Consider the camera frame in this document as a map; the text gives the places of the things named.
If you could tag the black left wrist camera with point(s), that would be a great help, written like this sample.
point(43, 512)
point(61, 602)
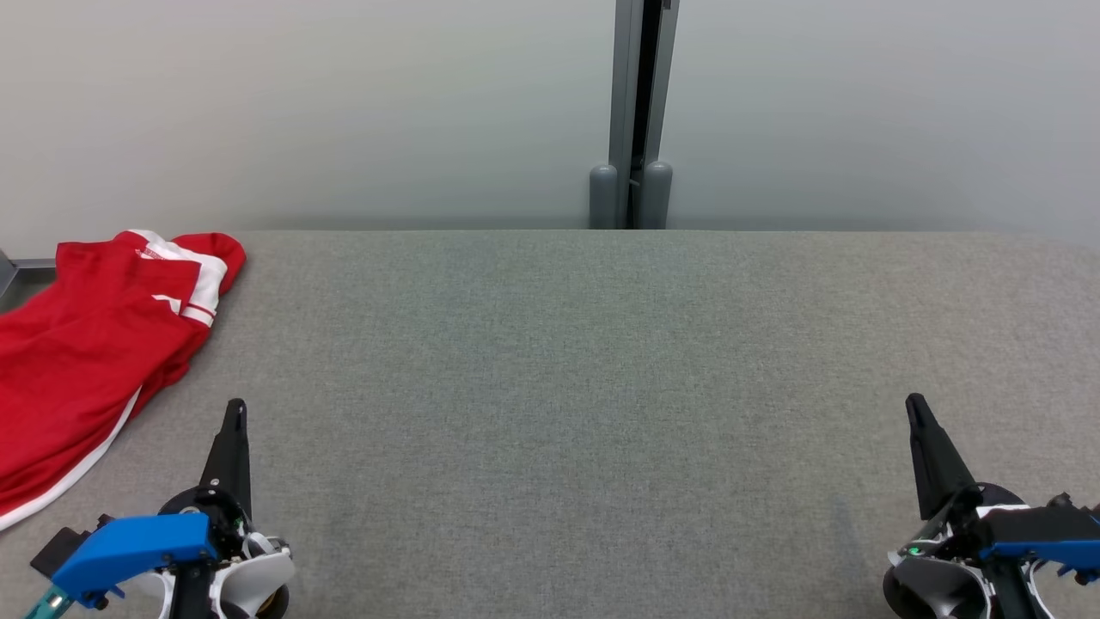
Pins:
point(56, 550)

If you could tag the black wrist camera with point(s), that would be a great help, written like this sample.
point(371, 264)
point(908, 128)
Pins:
point(1040, 520)
point(56, 550)

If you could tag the grey partition joint post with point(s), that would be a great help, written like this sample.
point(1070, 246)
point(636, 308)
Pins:
point(626, 86)

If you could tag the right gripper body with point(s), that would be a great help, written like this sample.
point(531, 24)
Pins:
point(932, 585)

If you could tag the grey cylindrical post cap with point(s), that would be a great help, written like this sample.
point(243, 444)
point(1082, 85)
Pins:
point(657, 198)
point(603, 198)

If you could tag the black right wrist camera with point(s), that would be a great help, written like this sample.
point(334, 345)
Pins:
point(1040, 520)

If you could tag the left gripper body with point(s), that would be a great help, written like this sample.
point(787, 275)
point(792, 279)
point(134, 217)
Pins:
point(258, 576)

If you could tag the teal left camera connector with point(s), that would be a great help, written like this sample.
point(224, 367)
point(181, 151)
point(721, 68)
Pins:
point(47, 604)

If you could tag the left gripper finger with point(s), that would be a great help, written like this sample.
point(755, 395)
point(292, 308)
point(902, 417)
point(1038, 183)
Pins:
point(232, 456)

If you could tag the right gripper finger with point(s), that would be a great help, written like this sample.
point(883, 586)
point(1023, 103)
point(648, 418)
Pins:
point(937, 464)

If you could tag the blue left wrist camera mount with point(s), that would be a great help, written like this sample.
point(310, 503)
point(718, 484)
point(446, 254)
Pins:
point(129, 550)

